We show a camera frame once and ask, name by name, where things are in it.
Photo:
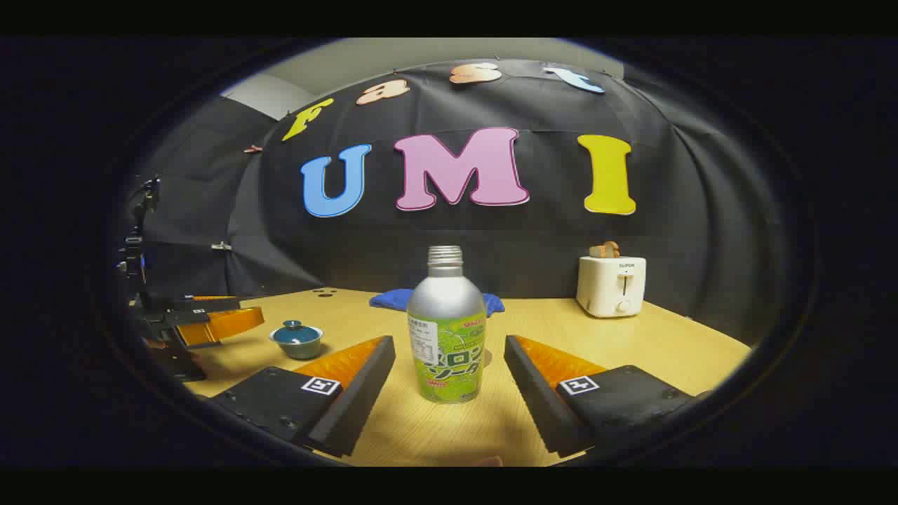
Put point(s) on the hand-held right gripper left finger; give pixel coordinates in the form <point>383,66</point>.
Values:
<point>363,394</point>

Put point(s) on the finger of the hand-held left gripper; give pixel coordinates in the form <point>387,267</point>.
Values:
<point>224,324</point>
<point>207,304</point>

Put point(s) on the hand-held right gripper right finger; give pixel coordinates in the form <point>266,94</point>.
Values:
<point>534,401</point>

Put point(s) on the brown round coaster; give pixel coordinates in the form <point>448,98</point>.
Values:
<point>487,359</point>

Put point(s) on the blue and white teacup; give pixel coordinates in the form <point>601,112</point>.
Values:
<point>297,348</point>

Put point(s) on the silver green label water bottle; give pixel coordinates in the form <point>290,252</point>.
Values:
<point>443,315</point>

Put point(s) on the silver metal clip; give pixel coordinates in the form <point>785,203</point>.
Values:
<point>221,246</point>

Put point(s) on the blue towel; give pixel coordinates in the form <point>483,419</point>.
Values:
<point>390,299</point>

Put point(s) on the white toaster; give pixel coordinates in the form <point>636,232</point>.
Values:
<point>609,287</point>

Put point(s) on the black backdrop cloth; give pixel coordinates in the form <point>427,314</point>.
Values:
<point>491,245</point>

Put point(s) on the bread slice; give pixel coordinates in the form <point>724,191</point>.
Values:
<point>605,250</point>

